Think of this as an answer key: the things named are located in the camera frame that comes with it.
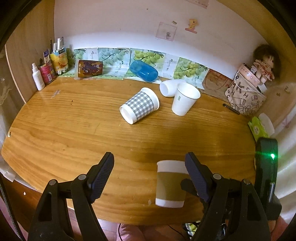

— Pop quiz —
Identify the pink framed wall sticker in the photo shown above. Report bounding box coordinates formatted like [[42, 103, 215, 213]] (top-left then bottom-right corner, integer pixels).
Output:
[[155, 22, 177, 42]]

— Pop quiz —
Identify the orange juice carton holder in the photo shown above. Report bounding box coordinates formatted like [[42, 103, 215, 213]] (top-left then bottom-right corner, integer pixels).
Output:
[[50, 47, 69, 75]]

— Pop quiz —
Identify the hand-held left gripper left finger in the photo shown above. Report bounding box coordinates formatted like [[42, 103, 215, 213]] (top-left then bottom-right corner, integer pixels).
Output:
[[28, 152, 115, 241]]

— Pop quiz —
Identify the blue plastic case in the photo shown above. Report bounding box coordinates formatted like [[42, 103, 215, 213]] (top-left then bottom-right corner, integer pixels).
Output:
[[129, 60, 159, 82]]

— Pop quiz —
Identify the red tin can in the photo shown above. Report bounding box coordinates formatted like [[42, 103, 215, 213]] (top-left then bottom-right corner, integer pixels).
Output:
[[38, 59, 56, 84]]

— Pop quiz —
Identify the white paper cup small label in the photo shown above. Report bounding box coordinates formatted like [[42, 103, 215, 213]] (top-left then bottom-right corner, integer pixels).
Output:
[[171, 83, 201, 116]]

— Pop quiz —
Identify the pink round band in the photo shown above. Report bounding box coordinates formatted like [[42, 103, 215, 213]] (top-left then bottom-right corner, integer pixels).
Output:
[[239, 63, 261, 86]]

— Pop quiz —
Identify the white plastic cup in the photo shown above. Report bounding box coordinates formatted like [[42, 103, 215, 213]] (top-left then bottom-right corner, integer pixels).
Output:
[[258, 113, 275, 137]]

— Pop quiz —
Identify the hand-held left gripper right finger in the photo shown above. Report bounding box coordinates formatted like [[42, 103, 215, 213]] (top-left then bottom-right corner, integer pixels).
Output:
[[181, 152, 271, 241]]

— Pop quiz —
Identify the pink cloth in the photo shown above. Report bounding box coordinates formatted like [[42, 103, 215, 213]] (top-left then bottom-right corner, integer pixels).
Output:
[[120, 224, 160, 241]]

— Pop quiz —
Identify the row of grape print sheets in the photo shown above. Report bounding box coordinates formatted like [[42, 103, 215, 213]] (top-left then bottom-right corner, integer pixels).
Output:
[[62, 47, 210, 90]]

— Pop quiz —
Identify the brown sleeve paper cup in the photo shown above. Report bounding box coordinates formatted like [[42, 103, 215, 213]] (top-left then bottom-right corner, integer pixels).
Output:
[[155, 160, 189, 208]]

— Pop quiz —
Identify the letter print cloth bag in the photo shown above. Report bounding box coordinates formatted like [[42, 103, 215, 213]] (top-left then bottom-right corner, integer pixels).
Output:
[[224, 71, 266, 115]]

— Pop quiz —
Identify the brown haired doll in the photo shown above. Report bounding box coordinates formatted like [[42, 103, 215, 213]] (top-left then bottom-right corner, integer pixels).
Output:
[[251, 44, 281, 84]]

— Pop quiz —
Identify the black pen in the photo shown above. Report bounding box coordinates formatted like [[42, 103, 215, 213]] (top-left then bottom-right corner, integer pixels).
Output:
[[223, 103, 241, 115]]

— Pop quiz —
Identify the yellow figure wall sticker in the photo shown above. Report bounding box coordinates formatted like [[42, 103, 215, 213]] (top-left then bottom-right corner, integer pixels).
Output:
[[185, 19, 200, 33]]

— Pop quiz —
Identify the brown paper sheet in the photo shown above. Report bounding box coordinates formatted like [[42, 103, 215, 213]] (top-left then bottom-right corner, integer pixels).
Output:
[[201, 69, 233, 97]]

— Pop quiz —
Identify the grey checkered paper cup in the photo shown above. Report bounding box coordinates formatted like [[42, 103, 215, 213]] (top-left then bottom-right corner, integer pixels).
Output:
[[119, 87, 160, 125]]

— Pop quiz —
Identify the plain white paper cup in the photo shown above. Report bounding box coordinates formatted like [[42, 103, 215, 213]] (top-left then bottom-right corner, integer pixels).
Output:
[[159, 79, 187, 98]]

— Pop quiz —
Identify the white curtain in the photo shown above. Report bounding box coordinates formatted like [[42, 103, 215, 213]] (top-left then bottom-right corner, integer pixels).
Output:
[[274, 120, 296, 200]]

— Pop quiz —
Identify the green tissue pack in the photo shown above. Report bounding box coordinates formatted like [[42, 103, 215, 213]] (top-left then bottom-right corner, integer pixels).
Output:
[[248, 116, 269, 143]]

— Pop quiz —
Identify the white spray bottle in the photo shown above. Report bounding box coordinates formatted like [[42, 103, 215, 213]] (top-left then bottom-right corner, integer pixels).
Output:
[[32, 63, 45, 91]]

